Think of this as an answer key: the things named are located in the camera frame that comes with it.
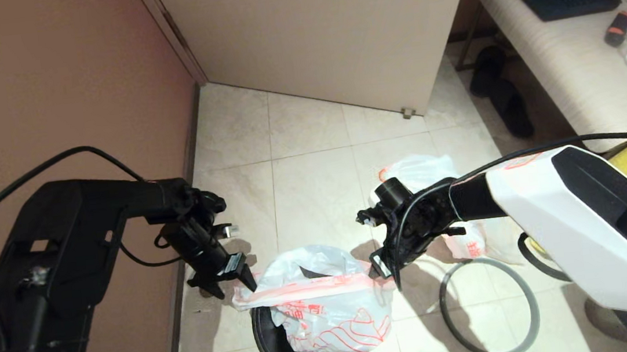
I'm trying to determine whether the beige striped stool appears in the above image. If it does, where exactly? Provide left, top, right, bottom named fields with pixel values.
left=584, top=292, right=627, bottom=340

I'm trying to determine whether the beige door frame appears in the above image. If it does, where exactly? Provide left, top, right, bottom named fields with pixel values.
left=135, top=0, right=210, bottom=94

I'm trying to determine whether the cream striped bench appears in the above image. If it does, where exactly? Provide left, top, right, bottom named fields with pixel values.
left=450, top=0, right=627, bottom=168

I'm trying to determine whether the white red-printed plastic bag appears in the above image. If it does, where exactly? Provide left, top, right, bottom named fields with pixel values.
left=227, top=237, right=404, bottom=352

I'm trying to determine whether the black orange handheld device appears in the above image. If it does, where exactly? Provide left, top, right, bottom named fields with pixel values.
left=601, top=12, right=627, bottom=50

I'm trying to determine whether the black slipper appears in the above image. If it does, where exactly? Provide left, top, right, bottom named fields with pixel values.
left=487, top=79, right=536, bottom=144
left=465, top=45, right=513, bottom=101

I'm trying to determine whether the grey plastic bin ring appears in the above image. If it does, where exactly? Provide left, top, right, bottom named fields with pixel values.
left=436, top=252, right=545, bottom=352

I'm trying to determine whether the beige door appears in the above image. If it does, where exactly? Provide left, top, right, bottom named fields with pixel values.
left=154, top=0, right=493, bottom=144

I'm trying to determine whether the spare white plastic bag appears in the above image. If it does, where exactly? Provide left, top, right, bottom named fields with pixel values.
left=364, top=145, right=524, bottom=280

